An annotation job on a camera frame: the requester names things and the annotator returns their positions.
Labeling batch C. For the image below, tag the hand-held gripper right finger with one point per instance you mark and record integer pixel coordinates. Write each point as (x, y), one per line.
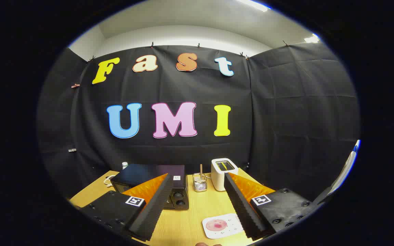
(241, 205)

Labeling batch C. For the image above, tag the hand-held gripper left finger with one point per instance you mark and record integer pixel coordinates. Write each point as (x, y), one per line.
(156, 205)

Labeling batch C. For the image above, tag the white square patterned plate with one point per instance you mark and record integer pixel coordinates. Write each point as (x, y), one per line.
(233, 225)

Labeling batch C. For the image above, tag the pink round food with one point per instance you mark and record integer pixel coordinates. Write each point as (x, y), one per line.
(216, 225)

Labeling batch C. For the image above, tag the black toaster oven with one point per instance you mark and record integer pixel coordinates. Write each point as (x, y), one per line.
(142, 172)

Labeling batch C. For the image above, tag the white pop-up toaster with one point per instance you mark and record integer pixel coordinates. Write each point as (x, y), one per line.
(218, 179)

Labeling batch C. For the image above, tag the small white bottle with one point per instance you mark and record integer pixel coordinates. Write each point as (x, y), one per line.
(125, 166)

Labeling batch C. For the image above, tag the white and grey object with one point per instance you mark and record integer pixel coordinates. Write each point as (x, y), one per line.
(344, 171)

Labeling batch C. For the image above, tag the ceiling light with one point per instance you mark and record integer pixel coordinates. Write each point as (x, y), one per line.
(312, 38)
(255, 4)

